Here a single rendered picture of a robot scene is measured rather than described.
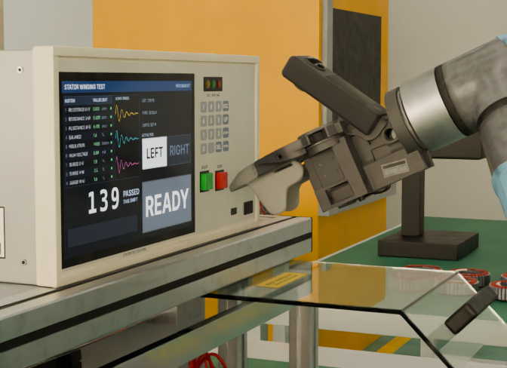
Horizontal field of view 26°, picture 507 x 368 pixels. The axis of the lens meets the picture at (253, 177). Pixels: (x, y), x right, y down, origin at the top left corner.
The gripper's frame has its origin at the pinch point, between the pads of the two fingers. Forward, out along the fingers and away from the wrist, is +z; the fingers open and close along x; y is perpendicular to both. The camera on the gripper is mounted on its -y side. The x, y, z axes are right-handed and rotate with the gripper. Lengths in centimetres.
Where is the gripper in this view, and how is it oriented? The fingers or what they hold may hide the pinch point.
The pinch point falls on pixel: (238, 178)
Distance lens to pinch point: 117.3
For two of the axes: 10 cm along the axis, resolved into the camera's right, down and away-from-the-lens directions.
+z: -8.3, 3.9, 4.0
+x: 4.0, -0.8, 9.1
